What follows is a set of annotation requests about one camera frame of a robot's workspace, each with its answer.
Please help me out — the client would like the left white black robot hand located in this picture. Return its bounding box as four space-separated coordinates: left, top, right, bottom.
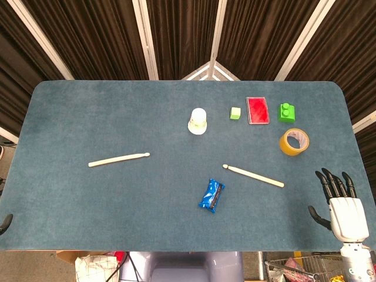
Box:
0 213 14 236

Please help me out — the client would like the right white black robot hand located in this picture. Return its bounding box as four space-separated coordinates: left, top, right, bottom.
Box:
307 167 370 243

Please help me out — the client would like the wooden drumstick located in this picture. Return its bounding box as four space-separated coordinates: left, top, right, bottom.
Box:
222 164 285 189
88 152 151 168

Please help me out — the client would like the cardboard box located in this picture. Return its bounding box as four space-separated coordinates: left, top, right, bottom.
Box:
56 250 114 265

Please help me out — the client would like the pink packet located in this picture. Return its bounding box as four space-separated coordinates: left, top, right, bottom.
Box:
283 257 306 276

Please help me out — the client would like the brown packing tape roll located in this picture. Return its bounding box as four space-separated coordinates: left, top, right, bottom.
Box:
278 127 310 157

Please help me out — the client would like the white checkered bag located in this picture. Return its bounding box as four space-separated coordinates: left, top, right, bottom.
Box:
75 254 120 282

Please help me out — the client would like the green studded building block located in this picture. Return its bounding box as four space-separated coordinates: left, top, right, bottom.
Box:
277 102 296 123

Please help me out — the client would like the red flat rectangular box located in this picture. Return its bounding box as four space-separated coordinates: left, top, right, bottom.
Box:
245 96 270 125

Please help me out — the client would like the blue snack packet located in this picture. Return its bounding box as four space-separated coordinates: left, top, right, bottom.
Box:
197 177 226 214

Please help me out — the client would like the blue felt table mat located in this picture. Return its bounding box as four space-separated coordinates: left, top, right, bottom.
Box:
0 79 376 252

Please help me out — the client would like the lavender robot torso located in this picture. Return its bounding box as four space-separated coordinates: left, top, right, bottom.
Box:
119 251 244 282

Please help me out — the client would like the white paper cup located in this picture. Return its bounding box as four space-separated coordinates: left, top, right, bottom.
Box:
187 108 208 136

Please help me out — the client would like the white partition frame bar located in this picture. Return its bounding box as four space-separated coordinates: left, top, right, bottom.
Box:
0 126 19 145
132 0 159 80
352 110 376 135
7 0 74 80
274 0 331 82
181 0 240 81

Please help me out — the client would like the metal wire basket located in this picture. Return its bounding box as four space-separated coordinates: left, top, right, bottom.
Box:
264 254 344 282

